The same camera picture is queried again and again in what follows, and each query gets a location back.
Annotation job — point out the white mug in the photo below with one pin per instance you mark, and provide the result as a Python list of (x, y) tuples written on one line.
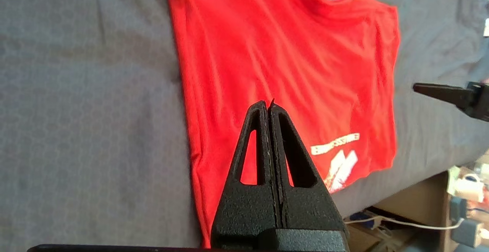
[(470, 189)]

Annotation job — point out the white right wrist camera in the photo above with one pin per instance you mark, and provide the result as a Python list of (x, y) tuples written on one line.
[(486, 26)]

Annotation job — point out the blue-grey bed sheet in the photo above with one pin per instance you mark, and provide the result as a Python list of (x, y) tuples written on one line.
[(84, 110)]

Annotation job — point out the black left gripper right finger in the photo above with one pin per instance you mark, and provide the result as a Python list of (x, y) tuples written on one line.
[(309, 214)]

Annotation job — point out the blue-grey box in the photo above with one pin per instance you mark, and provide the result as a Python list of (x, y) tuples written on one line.
[(468, 231)]

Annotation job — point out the red t-shirt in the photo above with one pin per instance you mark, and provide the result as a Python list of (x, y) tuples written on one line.
[(286, 72)]

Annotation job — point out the small blue floor object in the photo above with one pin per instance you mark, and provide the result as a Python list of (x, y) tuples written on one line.
[(363, 219)]

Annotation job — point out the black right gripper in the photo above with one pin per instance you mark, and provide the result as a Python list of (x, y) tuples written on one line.
[(479, 101)]

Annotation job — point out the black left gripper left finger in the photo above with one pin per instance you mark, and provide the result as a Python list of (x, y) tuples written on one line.
[(244, 217)]

